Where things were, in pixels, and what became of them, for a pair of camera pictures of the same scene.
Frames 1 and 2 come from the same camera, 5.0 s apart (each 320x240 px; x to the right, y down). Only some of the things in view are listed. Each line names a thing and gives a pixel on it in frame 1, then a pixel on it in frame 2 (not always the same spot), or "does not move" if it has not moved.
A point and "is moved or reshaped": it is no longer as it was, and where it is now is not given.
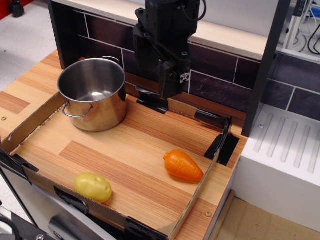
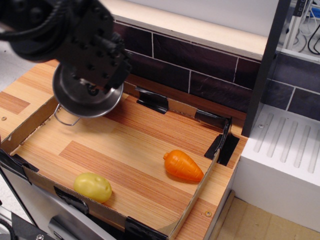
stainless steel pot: x=94 y=91 is moved or reshaped
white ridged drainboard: x=279 y=169 does not move
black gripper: x=161 y=36 → x=90 y=55
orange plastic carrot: x=180 y=164 does not move
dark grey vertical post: x=268 y=59 does not move
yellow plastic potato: x=93 y=187 does not move
